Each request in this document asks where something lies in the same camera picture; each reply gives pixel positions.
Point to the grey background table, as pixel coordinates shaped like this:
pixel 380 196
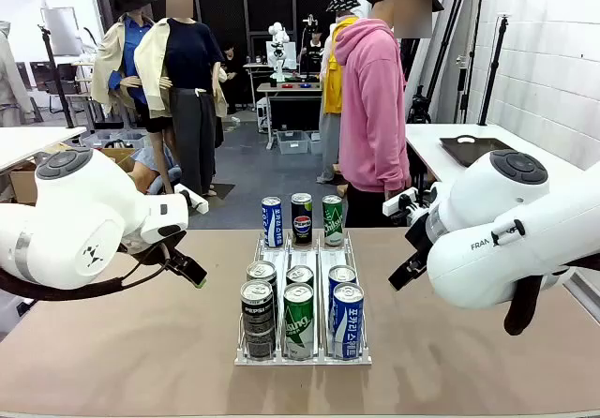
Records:
pixel 290 89

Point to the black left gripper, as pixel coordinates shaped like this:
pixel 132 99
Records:
pixel 152 251

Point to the white board panel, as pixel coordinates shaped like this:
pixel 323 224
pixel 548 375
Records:
pixel 61 31

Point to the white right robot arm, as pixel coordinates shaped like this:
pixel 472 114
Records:
pixel 492 268

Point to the black mannequin base plate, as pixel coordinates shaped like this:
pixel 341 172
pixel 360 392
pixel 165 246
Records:
pixel 220 190

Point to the white side table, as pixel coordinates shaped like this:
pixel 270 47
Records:
pixel 33 139

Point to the standing person in black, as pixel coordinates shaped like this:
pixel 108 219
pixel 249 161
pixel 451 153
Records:
pixel 230 76

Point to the black Pepsi can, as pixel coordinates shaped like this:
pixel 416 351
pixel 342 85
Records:
pixel 257 324
pixel 301 221
pixel 261 270

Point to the grey plastic bin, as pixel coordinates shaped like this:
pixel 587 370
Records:
pixel 293 142

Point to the mannequin with black bucket hat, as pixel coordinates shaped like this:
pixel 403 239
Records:
pixel 119 57

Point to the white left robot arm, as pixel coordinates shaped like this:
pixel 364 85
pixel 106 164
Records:
pixel 70 230

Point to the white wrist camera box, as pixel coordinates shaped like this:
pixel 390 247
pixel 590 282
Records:
pixel 192 198
pixel 398 202

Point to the lying mannequin in light blue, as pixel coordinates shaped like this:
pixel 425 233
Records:
pixel 145 167

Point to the leaning black stand poles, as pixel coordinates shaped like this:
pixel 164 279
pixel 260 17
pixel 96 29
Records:
pixel 457 52

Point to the clear white can rack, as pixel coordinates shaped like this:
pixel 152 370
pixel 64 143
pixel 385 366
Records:
pixel 304 361

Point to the green Chilsung cider can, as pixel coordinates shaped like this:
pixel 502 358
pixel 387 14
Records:
pixel 332 221
pixel 300 275
pixel 298 326

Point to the pink-sleeved right forearm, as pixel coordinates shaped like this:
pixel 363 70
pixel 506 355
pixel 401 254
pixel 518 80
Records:
pixel 398 165

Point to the blue Pocari Sweat can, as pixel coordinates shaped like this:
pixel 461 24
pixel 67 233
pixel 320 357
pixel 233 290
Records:
pixel 348 326
pixel 272 223
pixel 342 274

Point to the black light stand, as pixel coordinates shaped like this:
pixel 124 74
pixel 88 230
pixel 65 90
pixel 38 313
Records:
pixel 497 62

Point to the white robot figure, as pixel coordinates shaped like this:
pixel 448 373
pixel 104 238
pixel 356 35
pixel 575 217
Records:
pixel 279 48

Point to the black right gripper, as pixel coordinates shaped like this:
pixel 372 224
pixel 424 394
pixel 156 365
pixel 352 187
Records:
pixel 419 244

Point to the person in pink hoodie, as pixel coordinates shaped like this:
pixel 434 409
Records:
pixel 370 118

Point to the mannequin with yellow vest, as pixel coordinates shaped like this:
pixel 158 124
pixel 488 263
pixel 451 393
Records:
pixel 334 85

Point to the black camera tripod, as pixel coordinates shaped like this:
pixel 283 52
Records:
pixel 418 106

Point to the brown cardboard box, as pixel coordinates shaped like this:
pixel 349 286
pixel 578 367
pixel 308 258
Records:
pixel 23 183

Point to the seated person in black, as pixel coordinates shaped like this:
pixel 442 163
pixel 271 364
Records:
pixel 313 52

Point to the dark brown tray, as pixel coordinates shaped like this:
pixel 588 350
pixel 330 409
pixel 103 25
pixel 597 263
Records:
pixel 473 152

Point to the mannequin in grey hoodie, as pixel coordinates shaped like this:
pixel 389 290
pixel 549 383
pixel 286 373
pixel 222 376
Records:
pixel 9 76

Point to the black tripod stand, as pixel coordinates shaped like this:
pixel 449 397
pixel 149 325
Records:
pixel 56 76

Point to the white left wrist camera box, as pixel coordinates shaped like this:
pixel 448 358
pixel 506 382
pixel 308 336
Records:
pixel 192 198

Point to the mannequin with cream jacket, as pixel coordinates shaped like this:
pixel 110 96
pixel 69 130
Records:
pixel 190 85

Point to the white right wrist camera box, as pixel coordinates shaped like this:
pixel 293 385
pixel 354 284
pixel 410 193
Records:
pixel 398 202

